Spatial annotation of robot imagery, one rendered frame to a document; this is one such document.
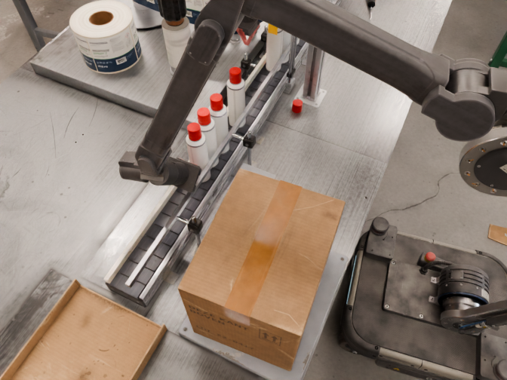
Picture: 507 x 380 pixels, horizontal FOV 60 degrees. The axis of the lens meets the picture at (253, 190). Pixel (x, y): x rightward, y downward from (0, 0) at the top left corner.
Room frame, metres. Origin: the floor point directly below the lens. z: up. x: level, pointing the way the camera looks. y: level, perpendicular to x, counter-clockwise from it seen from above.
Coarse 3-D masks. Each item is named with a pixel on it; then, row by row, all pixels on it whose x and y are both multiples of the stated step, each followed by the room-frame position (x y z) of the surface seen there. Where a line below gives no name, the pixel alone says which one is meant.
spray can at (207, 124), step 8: (200, 112) 0.79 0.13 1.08; (208, 112) 0.79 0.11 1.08; (200, 120) 0.78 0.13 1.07; (208, 120) 0.78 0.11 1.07; (208, 128) 0.77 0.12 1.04; (208, 136) 0.77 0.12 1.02; (216, 136) 0.79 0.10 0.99; (208, 144) 0.77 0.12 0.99; (216, 144) 0.79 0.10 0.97; (208, 152) 0.77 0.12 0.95
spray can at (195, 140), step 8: (192, 128) 0.74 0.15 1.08; (200, 128) 0.74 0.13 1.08; (192, 136) 0.72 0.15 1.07; (200, 136) 0.73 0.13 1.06; (192, 144) 0.72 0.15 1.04; (200, 144) 0.72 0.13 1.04; (192, 152) 0.72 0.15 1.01; (200, 152) 0.72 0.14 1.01; (192, 160) 0.72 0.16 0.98; (200, 160) 0.72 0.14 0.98; (208, 160) 0.74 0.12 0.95; (208, 176) 0.73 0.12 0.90
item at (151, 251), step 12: (288, 48) 1.20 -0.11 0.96; (264, 84) 1.03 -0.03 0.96; (240, 120) 0.88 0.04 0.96; (216, 156) 0.75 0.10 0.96; (204, 168) 0.71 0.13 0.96; (192, 192) 0.63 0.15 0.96; (180, 204) 0.59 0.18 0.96; (168, 228) 0.53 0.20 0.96; (156, 240) 0.49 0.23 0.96; (144, 264) 0.43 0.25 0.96; (132, 276) 0.40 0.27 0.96
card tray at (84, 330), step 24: (72, 288) 0.42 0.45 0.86; (72, 312) 0.36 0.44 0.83; (96, 312) 0.36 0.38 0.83; (120, 312) 0.36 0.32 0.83; (48, 336) 0.31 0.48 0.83; (72, 336) 0.31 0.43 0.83; (96, 336) 0.31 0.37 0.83; (120, 336) 0.31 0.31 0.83; (144, 336) 0.31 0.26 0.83; (24, 360) 0.25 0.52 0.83; (48, 360) 0.25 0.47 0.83; (72, 360) 0.25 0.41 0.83; (96, 360) 0.25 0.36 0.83; (120, 360) 0.25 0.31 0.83; (144, 360) 0.24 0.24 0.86
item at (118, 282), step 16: (288, 64) 1.22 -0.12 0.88; (256, 80) 1.14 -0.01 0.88; (272, 80) 1.14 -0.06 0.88; (256, 112) 0.99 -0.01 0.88; (240, 128) 0.92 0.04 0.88; (224, 160) 0.80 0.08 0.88; (176, 192) 0.69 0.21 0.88; (176, 208) 0.63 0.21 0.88; (192, 208) 0.63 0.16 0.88; (160, 224) 0.58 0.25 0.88; (176, 224) 0.58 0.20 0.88; (144, 240) 0.54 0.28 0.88; (176, 240) 0.55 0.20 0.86; (160, 256) 0.49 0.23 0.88; (128, 272) 0.45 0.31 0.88; (144, 272) 0.45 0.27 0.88; (128, 288) 0.41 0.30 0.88; (144, 288) 0.41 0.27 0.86
